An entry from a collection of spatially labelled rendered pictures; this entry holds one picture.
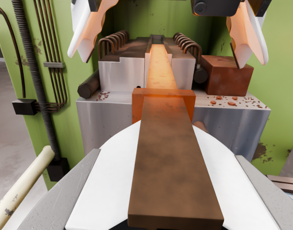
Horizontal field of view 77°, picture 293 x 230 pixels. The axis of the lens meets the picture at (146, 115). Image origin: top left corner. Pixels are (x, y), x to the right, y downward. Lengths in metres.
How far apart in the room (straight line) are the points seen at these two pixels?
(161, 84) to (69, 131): 0.55
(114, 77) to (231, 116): 0.25
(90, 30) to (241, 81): 0.34
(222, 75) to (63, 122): 0.51
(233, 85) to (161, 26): 0.51
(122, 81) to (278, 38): 0.42
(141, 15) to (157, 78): 0.69
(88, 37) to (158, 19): 0.70
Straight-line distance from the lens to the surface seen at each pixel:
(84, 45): 0.18
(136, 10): 0.87
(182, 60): 0.40
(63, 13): 0.58
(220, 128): 0.41
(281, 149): 0.80
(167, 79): 0.19
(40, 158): 0.72
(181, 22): 0.87
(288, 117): 0.73
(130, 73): 0.40
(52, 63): 0.59
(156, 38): 0.79
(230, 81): 0.43
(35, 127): 0.75
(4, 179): 1.73
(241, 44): 0.18
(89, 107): 0.38
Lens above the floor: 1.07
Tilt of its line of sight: 28 degrees down
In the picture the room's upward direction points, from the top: 2 degrees clockwise
